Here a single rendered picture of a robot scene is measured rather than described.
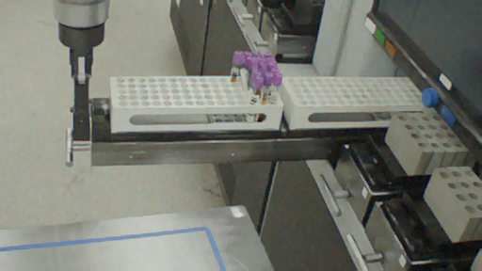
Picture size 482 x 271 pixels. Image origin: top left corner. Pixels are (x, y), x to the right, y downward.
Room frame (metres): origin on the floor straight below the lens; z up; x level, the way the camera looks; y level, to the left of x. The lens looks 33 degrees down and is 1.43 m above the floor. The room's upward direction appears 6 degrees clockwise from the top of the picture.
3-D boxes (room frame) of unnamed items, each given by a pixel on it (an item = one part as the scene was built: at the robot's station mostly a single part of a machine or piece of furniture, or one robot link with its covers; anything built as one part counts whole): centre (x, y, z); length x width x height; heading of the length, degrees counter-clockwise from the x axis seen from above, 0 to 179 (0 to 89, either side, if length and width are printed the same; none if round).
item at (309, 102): (0.98, -0.33, 0.83); 0.30 x 0.10 x 0.06; 102
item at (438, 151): (0.84, -0.41, 0.85); 0.12 x 0.02 x 0.06; 12
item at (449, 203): (0.69, -0.42, 0.85); 0.12 x 0.02 x 0.06; 11
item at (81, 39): (0.87, 0.17, 0.96); 0.08 x 0.07 x 0.09; 12
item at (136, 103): (0.91, -0.02, 0.83); 0.30 x 0.10 x 0.06; 102
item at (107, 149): (0.94, -0.15, 0.78); 0.73 x 0.14 x 0.09; 102
